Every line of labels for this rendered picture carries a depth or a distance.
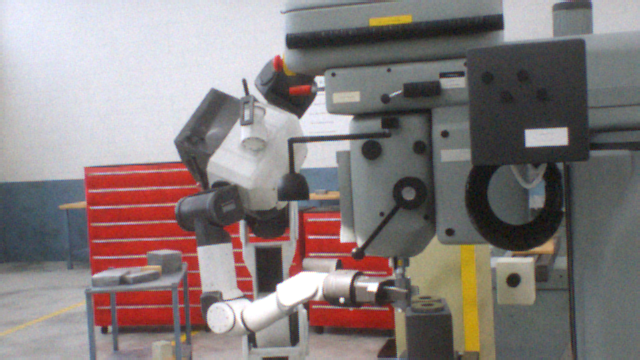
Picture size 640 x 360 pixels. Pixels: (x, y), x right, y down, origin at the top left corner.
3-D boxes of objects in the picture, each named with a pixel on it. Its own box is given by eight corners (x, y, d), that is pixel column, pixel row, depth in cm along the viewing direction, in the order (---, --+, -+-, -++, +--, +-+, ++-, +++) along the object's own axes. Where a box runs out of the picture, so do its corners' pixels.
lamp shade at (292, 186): (274, 200, 188) (272, 172, 188) (304, 197, 190) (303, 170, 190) (281, 202, 181) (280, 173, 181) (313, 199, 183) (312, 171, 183)
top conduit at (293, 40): (285, 49, 176) (284, 32, 176) (290, 50, 180) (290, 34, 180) (504, 29, 164) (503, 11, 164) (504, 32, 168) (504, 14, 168)
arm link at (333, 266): (333, 306, 194) (293, 303, 200) (356, 307, 203) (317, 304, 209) (336, 258, 195) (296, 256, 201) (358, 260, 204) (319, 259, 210)
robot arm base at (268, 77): (244, 95, 236) (263, 99, 226) (263, 55, 237) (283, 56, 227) (284, 119, 244) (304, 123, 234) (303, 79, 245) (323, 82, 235)
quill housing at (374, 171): (349, 260, 182) (341, 114, 180) (368, 247, 202) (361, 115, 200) (437, 259, 177) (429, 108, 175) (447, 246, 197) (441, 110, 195)
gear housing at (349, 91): (324, 115, 179) (321, 68, 179) (349, 116, 203) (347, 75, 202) (482, 104, 171) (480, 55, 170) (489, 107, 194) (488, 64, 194)
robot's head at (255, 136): (243, 155, 218) (239, 137, 210) (244, 122, 223) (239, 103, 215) (269, 154, 218) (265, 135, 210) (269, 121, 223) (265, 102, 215)
